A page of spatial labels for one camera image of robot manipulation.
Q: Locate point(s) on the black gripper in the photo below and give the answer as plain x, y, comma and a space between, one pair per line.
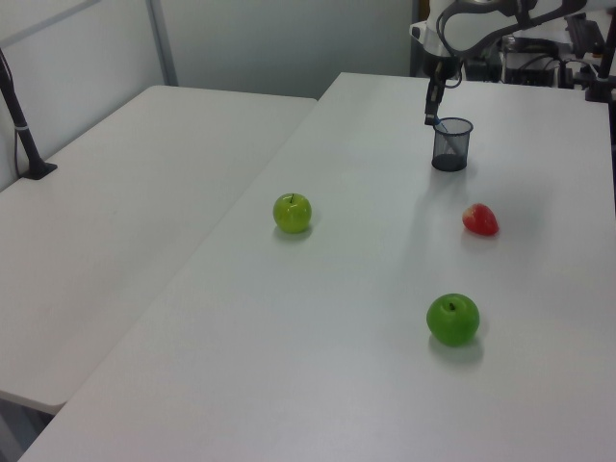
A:
445, 72

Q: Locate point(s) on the blue marker pen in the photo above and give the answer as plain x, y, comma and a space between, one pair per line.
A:
445, 131

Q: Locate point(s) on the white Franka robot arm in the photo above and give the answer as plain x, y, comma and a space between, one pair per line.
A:
462, 29

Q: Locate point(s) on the black mesh pen cup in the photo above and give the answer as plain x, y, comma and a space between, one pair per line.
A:
452, 151

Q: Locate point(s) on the black background equipment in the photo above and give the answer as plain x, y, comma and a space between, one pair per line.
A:
534, 62

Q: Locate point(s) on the red strawberry toy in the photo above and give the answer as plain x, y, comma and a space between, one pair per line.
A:
480, 221

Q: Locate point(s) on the yellow-green apple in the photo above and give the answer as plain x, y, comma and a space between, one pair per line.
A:
292, 213

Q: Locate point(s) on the dark green apple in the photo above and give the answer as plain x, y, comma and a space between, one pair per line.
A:
452, 320

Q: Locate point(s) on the black pole with base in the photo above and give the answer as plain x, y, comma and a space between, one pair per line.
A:
21, 130

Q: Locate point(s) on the black camera stand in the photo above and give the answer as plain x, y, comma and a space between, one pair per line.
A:
601, 72

